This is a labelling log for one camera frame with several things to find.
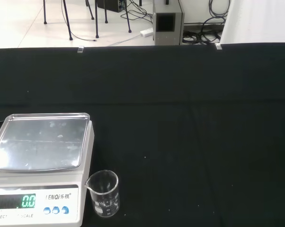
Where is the black bench cloth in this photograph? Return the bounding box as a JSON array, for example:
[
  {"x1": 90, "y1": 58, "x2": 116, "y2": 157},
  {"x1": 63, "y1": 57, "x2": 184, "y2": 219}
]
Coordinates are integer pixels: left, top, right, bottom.
[{"x1": 0, "y1": 42, "x2": 285, "y2": 227}]

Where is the white power strip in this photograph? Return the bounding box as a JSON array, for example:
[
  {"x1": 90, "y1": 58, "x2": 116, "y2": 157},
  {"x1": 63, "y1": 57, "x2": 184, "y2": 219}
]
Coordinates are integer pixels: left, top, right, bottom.
[{"x1": 140, "y1": 27, "x2": 154, "y2": 37}]

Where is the grey metal box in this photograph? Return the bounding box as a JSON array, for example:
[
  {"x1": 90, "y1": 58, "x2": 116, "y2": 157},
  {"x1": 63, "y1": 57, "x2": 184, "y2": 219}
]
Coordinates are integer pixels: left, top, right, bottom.
[{"x1": 152, "y1": 0, "x2": 185, "y2": 46}]

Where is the black tripod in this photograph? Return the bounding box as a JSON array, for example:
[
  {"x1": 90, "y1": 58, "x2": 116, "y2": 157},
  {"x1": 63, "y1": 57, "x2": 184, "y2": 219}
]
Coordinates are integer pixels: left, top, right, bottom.
[
  {"x1": 94, "y1": 0, "x2": 133, "y2": 39},
  {"x1": 43, "y1": 0, "x2": 95, "y2": 41}
]

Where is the white electronic balance steel pan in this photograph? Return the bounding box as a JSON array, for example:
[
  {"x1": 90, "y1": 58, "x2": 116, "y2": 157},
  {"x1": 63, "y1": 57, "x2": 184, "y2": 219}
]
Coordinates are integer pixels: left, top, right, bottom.
[{"x1": 0, "y1": 113, "x2": 95, "y2": 227}]

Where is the black device box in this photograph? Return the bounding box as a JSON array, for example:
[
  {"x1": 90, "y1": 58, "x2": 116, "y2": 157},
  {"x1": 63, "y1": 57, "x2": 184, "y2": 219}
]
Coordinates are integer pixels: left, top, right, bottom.
[{"x1": 97, "y1": 0, "x2": 126, "y2": 13}]

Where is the pale board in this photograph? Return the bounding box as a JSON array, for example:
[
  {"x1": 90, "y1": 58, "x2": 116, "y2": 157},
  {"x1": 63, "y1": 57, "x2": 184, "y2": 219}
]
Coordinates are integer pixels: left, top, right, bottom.
[{"x1": 220, "y1": 0, "x2": 285, "y2": 45}]

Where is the white power strip cable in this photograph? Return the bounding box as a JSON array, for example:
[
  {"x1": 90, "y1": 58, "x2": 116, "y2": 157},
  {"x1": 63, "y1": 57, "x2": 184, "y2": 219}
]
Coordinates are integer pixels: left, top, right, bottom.
[{"x1": 108, "y1": 33, "x2": 143, "y2": 46}]

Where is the thin black floor cable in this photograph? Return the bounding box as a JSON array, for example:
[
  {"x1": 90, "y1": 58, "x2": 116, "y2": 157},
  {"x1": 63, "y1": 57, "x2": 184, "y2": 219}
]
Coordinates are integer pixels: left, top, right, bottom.
[{"x1": 70, "y1": 28, "x2": 97, "y2": 42}]

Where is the black cable coil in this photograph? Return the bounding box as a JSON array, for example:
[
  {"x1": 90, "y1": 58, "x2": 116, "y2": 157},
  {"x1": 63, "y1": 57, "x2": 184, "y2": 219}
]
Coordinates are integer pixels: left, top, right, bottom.
[{"x1": 182, "y1": 16, "x2": 226, "y2": 44}]

